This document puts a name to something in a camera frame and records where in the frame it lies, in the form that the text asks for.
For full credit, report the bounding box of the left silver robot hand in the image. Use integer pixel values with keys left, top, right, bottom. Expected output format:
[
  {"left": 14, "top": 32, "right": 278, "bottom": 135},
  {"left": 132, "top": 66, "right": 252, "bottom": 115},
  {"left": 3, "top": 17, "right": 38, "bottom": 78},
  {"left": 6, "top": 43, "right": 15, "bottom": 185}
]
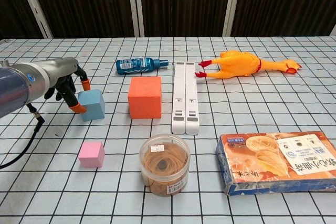
[{"left": 43, "top": 57, "right": 91, "bottom": 114}]

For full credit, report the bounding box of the light blue foam cube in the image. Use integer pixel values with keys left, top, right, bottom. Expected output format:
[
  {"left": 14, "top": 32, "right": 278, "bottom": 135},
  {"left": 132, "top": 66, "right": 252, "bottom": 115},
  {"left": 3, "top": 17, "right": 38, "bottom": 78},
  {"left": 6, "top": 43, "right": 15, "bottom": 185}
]
[{"left": 78, "top": 89, "right": 106, "bottom": 122}]

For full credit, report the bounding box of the pink foam cube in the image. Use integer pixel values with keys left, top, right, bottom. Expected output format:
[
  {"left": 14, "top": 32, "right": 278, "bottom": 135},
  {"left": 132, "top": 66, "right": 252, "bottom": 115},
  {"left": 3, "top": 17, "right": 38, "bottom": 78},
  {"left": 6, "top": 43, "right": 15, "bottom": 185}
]
[{"left": 78, "top": 141, "right": 106, "bottom": 169}]

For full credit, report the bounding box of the blue spray bottle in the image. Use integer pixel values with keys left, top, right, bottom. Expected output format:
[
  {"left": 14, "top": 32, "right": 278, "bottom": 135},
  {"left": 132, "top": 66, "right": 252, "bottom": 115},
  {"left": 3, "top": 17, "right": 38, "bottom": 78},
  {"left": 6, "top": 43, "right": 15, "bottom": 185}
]
[{"left": 115, "top": 56, "right": 169, "bottom": 76}]

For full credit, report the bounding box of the orange foam cube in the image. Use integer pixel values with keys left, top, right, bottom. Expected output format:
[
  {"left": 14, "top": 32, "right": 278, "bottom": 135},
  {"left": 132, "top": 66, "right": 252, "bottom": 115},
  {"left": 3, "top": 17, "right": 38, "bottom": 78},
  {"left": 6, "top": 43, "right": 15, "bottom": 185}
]
[{"left": 128, "top": 76, "right": 162, "bottom": 120}]

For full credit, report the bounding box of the white folding stand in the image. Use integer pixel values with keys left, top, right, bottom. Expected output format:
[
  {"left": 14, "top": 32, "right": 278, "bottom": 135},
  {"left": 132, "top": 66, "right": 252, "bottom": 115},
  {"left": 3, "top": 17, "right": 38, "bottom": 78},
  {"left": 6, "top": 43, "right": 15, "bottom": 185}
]
[{"left": 171, "top": 61, "right": 200, "bottom": 136}]

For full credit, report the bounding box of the clear jar of rubber bands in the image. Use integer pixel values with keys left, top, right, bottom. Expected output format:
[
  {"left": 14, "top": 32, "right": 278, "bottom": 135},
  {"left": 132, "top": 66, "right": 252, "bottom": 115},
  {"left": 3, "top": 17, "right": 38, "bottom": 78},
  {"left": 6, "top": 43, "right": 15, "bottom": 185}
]
[{"left": 139, "top": 133, "right": 191, "bottom": 197}]

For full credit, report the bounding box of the yellow rubber chicken toy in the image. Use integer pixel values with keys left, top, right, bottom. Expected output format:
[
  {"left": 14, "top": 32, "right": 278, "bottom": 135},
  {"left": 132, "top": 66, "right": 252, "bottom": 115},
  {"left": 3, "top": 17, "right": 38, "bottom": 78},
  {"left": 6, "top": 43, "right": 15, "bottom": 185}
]
[{"left": 194, "top": 50, "right": 302, "bottom": 80}]

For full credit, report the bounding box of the checkered light blue tablecloth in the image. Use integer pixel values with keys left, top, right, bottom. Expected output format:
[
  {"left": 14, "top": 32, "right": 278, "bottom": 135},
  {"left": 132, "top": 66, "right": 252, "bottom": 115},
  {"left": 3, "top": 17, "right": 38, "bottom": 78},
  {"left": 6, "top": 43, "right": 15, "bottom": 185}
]
[{"left": 0, "top": 35, "right": 336, "bottom": 224}]

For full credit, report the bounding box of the orange cookie box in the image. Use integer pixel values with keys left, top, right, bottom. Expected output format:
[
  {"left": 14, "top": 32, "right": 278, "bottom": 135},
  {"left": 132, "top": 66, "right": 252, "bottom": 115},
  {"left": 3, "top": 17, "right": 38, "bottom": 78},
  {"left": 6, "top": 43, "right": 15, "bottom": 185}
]
[{"left": 215, "top": 130, "right": 336, "bottom": 196}]

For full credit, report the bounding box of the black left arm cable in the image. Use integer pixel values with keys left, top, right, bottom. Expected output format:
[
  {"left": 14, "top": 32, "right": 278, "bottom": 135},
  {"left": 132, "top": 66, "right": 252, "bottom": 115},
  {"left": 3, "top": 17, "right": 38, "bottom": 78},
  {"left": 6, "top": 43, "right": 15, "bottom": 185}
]
[{"left": 0, "top": 102, "right": 46, "bottom": 170}]

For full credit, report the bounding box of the white partition post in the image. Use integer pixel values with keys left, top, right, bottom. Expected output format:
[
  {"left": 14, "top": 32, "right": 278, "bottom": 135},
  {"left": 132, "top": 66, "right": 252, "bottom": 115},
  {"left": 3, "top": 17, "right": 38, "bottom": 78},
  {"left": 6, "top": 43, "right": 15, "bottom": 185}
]
[
  {"left": 222, "top": 0, "right": 244, "bottom": 37},
  {"left": 14, "top": 0, "right": 55, "bottom": 39},
  {"left": 127, "top": 0, "right": 145, "bottom": 38}
]

